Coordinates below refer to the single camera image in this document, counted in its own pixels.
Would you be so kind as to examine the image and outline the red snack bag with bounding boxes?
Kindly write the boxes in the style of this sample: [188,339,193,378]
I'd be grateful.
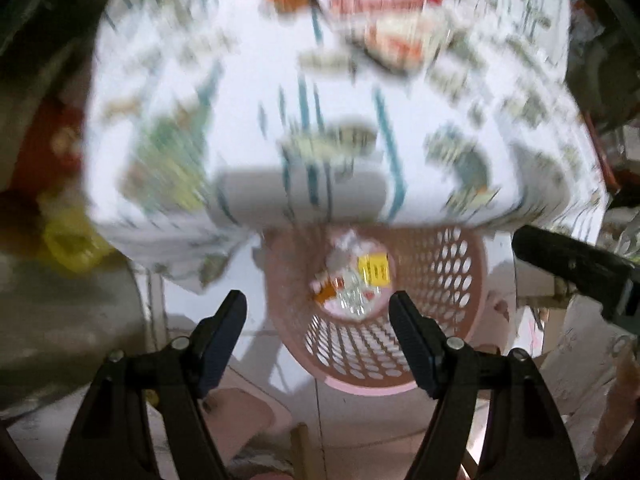
[317,0,451,74]

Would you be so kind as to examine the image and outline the cat print white tablecloth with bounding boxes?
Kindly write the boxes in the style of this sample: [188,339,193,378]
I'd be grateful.
[84,0,606,291]

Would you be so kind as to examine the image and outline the pink perforated plastic basket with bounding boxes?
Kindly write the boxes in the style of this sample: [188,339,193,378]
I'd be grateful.
[262,226,486,396]

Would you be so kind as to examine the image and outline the yellow packet in basket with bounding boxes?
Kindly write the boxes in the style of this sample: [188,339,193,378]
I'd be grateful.
[357,252,392,287]

